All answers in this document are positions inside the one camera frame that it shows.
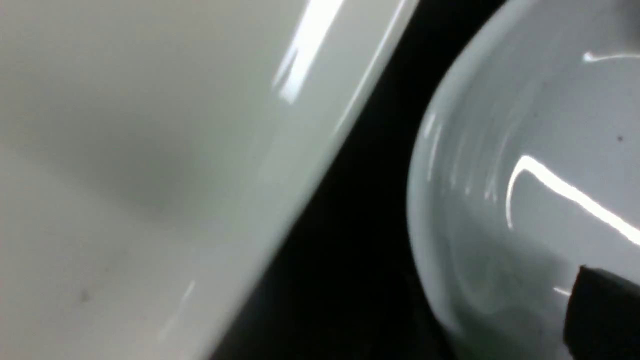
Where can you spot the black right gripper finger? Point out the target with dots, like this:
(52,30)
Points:
(602,320)

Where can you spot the white square rice plate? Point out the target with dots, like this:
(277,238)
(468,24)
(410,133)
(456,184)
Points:
(155,154)

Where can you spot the black plastic tray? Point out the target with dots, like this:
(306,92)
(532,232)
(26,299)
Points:
(344,286)

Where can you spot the small white bowl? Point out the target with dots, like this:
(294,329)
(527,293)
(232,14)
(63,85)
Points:
(525,169)

